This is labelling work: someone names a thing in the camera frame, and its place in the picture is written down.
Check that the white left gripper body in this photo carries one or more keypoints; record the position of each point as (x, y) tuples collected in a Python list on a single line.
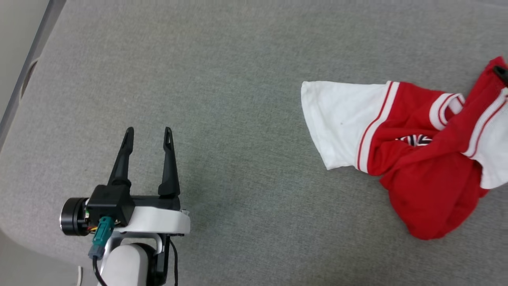
[(158, 220)]

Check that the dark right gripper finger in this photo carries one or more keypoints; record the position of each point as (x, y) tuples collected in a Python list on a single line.
[(502, 74)]

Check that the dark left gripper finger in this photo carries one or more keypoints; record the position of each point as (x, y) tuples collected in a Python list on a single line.
[(169, 167), (122, 163)]

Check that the red white basketball jersey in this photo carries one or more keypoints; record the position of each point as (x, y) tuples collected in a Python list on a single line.
[(428, 186)]

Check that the grey fabric sofa cushion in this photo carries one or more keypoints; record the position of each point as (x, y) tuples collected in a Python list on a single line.
[(246, 119)]

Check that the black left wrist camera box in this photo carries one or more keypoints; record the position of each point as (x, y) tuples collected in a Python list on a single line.
[(109, 202)]

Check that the teal left camera connector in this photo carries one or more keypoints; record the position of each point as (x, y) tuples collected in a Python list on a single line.
[(102, 234)]

